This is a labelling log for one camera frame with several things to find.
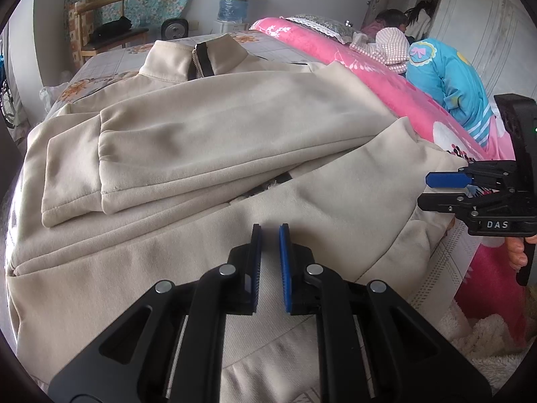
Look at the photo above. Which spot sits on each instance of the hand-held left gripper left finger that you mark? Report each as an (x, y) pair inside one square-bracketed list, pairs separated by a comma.
[(255, 277)]

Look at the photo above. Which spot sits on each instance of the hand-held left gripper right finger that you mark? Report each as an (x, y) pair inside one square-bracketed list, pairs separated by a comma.
[(286, 273)]

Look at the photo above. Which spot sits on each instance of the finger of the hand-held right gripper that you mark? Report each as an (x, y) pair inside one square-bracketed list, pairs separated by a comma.
[(440, 202), (444, 179)]

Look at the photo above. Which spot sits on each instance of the cream zip jacket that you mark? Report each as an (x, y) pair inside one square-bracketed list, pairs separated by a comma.
[(209, 134)]

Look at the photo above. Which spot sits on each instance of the person's right hand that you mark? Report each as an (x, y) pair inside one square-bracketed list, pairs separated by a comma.
[(515, 252)]

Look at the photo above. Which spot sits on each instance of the blue printed quilt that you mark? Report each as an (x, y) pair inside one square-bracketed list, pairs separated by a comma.
[(444, 75)]

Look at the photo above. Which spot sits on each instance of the pink floral blanket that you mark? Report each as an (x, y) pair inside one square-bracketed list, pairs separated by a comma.
[(377, 84)]

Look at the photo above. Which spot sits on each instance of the white wardrobe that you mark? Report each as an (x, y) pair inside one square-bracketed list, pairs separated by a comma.
[(482, 21)]

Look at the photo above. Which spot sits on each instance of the striped knit cloth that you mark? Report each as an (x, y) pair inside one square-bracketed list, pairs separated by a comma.
[(390, 46)]

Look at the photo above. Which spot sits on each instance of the white green fleece robe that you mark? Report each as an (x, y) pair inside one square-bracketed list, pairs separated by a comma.
[(495, 344)]

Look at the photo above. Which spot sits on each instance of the grey lace-edged pillow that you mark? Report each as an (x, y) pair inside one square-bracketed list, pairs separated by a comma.
[(323, 27)]

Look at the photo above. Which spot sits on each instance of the white water dispenser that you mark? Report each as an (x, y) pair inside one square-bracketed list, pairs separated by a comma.
[(230, 27)]

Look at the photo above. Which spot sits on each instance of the black small fan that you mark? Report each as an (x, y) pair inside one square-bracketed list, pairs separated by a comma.
[(174, 29)]

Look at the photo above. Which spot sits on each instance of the blue water bottle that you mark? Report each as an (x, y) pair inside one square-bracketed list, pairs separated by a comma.
[(234, 2)]

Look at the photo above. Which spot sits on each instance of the black cloth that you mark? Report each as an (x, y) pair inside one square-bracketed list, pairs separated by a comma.
[(111, 29)]

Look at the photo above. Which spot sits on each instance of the wheelchair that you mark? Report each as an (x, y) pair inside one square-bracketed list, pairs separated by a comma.
[(8, 105)]

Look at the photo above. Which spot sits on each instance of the wooden chair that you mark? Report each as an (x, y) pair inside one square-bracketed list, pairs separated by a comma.
[(84, 21)]

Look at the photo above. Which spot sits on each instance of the wall socket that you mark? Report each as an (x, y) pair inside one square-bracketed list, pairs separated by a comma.
[(194, 24)]

